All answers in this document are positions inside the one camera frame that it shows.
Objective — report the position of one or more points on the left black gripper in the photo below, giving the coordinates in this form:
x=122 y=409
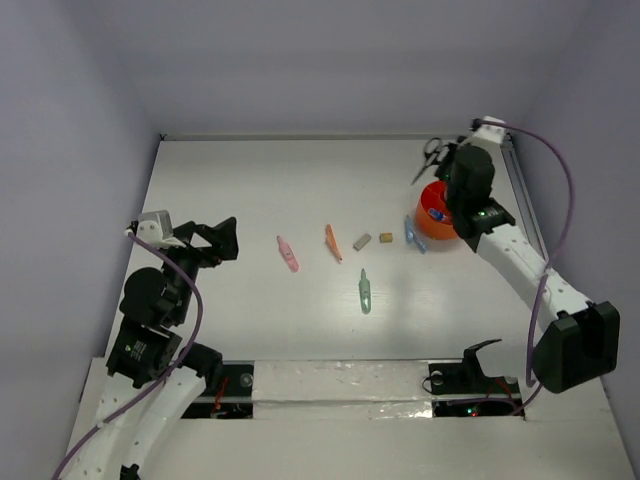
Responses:
x=223 y=237

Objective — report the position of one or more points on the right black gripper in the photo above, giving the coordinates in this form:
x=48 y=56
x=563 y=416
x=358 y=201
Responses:
x=440 y=171

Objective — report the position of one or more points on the black scissors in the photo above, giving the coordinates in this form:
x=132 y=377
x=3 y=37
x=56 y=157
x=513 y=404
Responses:
x=431 y=152

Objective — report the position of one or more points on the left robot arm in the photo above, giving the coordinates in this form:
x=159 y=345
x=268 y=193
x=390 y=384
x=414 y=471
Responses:
x=155 y=368

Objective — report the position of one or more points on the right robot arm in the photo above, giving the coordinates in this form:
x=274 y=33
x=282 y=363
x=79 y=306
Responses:
x=571 y=339

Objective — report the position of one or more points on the orange round container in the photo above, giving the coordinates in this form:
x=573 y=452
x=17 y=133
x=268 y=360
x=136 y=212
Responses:
x=433 y=197

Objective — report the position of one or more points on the blue highlighter pen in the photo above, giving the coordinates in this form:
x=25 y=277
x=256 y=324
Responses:
x=412 y=237

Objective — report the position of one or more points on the pink highlighter pen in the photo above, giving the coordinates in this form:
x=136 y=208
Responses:
x=287 y=254

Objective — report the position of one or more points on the tan small eraser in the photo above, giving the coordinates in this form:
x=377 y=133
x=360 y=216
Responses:
x=385 y=237

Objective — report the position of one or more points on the grey eraser block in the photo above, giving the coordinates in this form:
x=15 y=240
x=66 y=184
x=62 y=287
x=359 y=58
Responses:
x=361 y=242

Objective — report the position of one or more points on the orange highlighter pen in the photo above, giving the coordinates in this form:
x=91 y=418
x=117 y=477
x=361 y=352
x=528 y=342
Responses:
x=332 y=244

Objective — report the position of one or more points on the green highlighter pen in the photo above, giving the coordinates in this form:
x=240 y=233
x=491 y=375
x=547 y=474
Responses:
x=365 y=292

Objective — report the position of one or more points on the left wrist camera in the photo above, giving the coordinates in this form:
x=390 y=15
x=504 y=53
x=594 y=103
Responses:
x=155 y=229

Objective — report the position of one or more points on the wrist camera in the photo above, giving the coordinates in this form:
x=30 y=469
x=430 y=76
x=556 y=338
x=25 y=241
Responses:
x=487 y=131
x=155 y=229

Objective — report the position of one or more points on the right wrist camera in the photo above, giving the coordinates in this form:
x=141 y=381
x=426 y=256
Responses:
x=487 y=131

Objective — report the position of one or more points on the aluminium rail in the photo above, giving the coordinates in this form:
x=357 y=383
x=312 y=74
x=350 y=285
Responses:
x=528 y=222

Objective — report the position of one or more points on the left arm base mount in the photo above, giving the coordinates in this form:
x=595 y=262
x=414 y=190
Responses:
x=230 y=399

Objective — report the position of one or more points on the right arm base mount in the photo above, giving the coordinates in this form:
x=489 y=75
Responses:
x=460 y=388

